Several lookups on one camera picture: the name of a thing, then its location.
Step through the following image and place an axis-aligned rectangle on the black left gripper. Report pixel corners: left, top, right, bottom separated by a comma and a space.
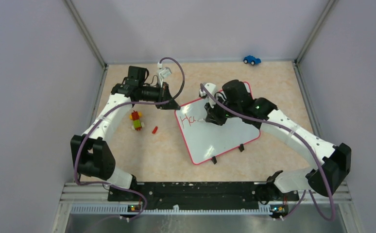
139, 82, 181, 110

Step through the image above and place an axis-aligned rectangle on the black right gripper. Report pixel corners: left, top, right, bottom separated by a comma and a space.
205, 94, 241, 126

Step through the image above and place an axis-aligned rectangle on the red framed whiteboard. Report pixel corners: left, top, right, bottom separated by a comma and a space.
174, 98, 260, 165

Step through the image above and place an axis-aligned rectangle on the red marker cap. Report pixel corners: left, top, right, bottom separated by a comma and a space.
152, 126, 158, 134

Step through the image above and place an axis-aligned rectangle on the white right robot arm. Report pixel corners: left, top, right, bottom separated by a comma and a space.
199, 80, 352, 200

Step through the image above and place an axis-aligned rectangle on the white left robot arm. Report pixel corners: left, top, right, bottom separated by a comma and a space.
70, 64, 180, 201

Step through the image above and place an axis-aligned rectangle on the colourful toy block figure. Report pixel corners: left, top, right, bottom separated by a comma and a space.
130, 110, 144, 131

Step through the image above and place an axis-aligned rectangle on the blue toy car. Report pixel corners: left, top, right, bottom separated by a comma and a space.
243, 55, 261, 66

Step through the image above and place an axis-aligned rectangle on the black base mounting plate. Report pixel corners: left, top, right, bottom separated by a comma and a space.
107, 182, 299, 210

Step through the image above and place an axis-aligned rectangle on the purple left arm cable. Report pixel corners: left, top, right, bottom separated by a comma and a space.
73, 57, 186, 222

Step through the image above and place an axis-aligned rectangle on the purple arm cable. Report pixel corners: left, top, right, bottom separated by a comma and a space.
73, 57, 186, 222
200, 83, 337, 222

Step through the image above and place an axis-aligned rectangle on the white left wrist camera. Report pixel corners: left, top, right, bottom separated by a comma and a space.
157, 62, 172, 87

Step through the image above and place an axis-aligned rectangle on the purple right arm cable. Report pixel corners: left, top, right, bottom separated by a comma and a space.
200, 83, 337, 222

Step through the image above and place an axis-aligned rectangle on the white slotted cable duct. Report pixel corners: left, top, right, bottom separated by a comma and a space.
70, 204, 272, 215

